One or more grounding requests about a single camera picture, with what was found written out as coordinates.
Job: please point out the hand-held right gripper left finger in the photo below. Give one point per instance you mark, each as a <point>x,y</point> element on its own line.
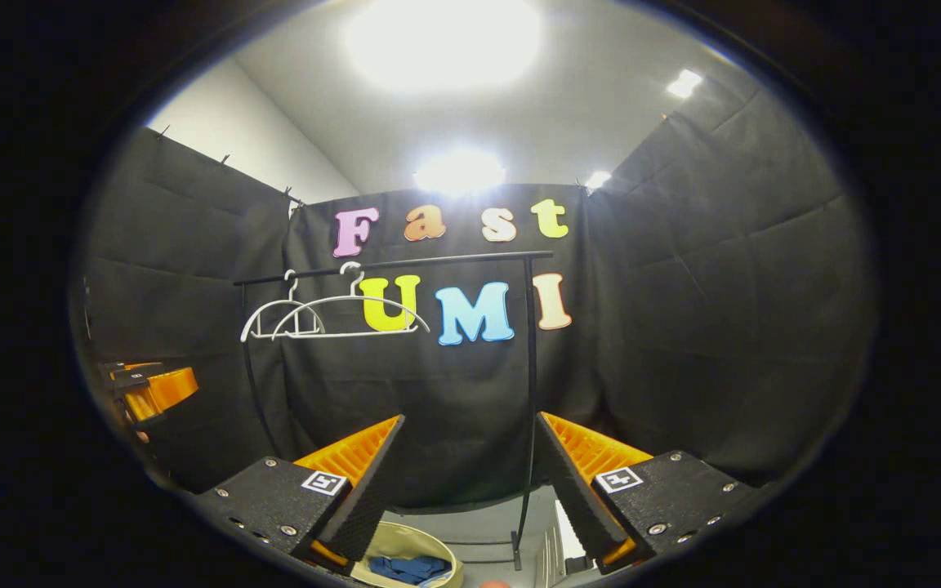
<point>368,490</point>

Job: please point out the cream round laundry hamper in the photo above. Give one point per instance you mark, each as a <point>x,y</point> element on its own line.
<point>405,535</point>

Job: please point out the white plastic hanger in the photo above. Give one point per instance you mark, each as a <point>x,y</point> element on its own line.
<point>340,335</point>
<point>292,287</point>

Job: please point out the small ceiling light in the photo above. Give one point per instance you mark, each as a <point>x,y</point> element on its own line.
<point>684,83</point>
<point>598,180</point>

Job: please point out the black metal clothes rack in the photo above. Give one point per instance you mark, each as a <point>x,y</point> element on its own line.
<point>532,367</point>

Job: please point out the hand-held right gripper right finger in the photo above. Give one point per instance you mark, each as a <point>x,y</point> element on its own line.
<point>564,490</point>

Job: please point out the large ceiling light panel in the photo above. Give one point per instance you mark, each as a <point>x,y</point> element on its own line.
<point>446,41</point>

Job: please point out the grey ribbed appliance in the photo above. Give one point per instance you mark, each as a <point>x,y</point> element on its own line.
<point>548,555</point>

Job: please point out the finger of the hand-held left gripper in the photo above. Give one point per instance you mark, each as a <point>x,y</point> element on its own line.
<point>131,367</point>
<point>168,392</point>

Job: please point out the ceiling strip light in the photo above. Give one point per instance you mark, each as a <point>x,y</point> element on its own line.
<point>461,173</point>

